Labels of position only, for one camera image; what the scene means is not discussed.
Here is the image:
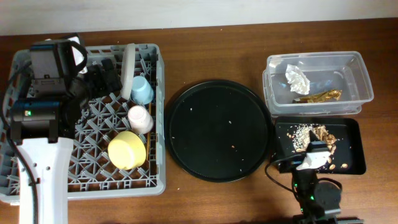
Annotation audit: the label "gold brown snack wrapper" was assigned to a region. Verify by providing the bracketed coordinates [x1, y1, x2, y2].
[292, 89, 343, 103]

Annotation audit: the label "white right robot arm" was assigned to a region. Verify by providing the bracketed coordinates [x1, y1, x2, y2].
[272, 131, 364, 224]

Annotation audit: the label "yellow bowl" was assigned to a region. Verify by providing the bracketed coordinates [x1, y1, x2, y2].
[108, 131, 146, 170]

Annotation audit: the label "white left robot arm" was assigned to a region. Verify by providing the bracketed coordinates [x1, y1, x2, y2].
[1, 34, 123, 223]

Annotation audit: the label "white round plate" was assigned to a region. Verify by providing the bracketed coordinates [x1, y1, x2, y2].
[121, 44, 136, 100]

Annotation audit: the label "rice and peanut food scraps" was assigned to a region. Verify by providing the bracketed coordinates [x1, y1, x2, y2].
[286, 124, 338, 170]

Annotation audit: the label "black rectangular tray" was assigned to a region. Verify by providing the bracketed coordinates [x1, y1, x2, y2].
[271, 116, 366, 175]

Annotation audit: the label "white tissue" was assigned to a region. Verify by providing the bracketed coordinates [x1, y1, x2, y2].
[285, 64, 310, 95]

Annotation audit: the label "wooden chopstick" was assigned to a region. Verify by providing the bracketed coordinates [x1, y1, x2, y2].
[146, 103, 152, 161]

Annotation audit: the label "round black serving tray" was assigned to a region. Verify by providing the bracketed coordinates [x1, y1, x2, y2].
[165, 80, 275, 182]

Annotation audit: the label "grey plastic dishwasher rack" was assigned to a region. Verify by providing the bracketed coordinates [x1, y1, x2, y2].
[1, 44, 166, 205]

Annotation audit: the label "pink plastic cup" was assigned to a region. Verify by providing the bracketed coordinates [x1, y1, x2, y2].
[127, 105, 154, 134]

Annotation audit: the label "clear plastic waste bin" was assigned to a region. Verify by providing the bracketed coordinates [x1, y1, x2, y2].
[263, 51, 374, 117]

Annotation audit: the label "light blue plastic cup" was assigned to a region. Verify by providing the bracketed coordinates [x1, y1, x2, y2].
[131, 76, 154, 105]

